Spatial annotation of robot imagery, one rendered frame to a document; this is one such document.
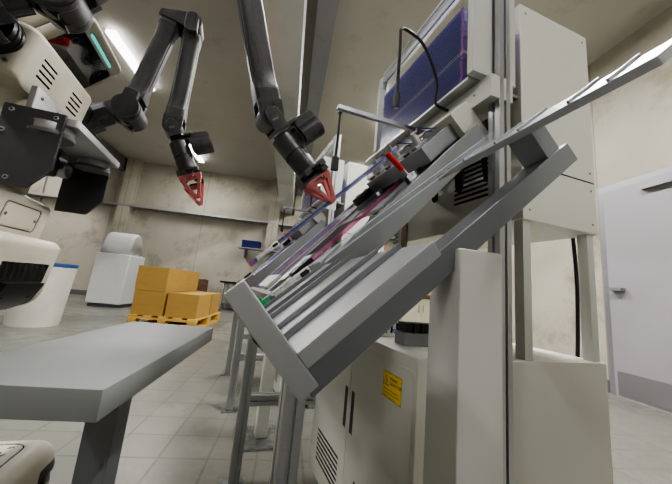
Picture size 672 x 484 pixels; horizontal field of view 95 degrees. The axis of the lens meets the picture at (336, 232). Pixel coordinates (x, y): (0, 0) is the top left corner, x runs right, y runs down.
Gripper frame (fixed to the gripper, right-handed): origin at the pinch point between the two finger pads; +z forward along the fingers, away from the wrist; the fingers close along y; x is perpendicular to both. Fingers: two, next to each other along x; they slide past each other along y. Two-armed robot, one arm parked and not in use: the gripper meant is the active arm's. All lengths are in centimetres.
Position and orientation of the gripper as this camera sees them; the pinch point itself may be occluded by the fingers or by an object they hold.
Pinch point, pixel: (331, 200)
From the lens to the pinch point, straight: 77.8
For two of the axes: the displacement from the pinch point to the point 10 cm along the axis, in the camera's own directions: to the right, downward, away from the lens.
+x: -7.1, 6.1, -3.5
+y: -3.2, 1.6, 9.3
